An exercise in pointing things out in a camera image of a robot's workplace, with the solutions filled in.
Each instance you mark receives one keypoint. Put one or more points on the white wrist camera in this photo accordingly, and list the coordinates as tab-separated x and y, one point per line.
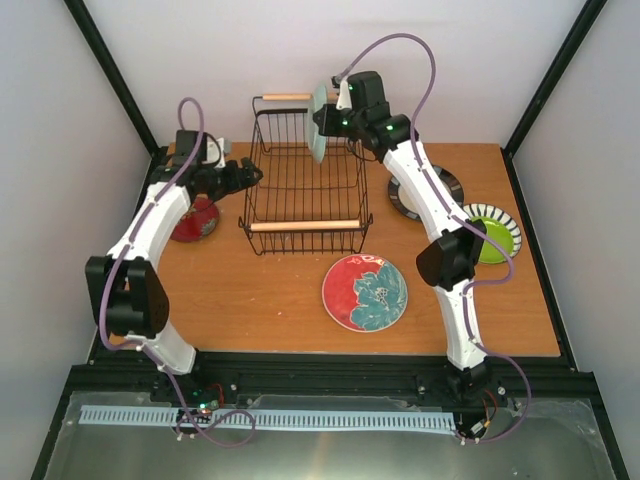
344	93
217	151

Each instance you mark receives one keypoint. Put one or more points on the right black frame post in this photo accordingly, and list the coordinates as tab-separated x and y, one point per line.
573	40

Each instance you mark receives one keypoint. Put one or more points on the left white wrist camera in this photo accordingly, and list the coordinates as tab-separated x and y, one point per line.
217	151

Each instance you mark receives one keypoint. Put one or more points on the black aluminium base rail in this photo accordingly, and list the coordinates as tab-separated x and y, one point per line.
419	380

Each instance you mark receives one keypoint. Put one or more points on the black rimmed beige plate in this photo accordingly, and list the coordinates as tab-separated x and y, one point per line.
401	202

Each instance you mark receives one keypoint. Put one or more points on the dark red flower plate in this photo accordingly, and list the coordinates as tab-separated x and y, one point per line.
199	222

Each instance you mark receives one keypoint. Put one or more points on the left black frame post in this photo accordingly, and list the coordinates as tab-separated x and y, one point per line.
96	43

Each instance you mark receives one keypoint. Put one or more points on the red and teal flower plate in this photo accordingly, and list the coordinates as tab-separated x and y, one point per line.
364	293

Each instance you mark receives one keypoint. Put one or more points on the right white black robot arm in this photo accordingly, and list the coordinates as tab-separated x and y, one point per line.
361	113

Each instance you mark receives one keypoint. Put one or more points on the light blue slotted cable duct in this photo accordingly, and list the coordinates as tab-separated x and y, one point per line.
272	420

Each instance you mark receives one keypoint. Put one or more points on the black wire dish rack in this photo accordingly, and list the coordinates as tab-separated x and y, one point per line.
301	206

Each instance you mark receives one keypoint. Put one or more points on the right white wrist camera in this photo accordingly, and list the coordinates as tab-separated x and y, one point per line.
344	93

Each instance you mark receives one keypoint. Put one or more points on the green striped rim plate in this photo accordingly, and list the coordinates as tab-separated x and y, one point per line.
500	227

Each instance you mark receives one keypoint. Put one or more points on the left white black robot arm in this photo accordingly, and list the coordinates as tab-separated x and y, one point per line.
126	294

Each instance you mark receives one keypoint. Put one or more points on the black frame post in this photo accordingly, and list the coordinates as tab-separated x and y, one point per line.
573	40
96	43

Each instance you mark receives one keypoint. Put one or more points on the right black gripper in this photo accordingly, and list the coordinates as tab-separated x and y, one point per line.
324	122

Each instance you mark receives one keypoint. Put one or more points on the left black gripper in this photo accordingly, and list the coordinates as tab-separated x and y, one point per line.
237	183

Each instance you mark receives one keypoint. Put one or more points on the mint green flower plate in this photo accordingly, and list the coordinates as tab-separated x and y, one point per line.
316	144

